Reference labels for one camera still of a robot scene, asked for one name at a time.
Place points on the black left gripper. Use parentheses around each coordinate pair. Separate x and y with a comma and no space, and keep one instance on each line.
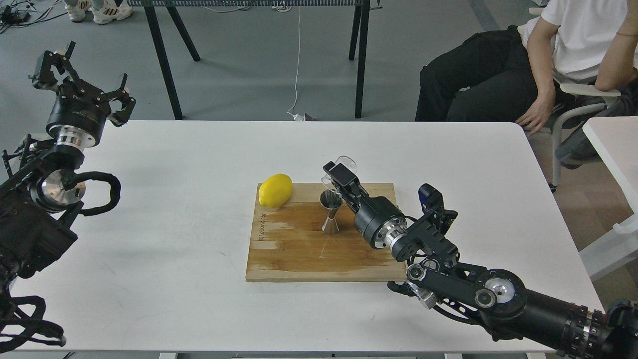
(79,112)

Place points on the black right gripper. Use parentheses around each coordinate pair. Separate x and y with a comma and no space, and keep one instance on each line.
(377,219)

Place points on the small clear glass cup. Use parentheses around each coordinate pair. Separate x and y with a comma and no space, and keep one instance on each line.
(348,163)

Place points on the steel double jigger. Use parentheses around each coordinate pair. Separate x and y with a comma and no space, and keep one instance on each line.
(331,202)

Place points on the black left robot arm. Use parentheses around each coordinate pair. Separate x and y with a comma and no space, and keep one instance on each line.
(43,193)

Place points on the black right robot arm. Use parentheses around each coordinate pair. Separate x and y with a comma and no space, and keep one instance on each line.
(495,299)

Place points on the yellow lemon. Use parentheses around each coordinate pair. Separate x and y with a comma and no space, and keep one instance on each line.
(275,191)

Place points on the wooden cutting board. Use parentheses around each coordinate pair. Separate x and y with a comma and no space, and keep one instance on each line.
(288,245)

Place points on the white sneakers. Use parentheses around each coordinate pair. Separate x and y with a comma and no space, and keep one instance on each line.
(104,11)

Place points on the seated person in white shirt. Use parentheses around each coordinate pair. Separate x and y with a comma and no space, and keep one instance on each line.
(512,75)

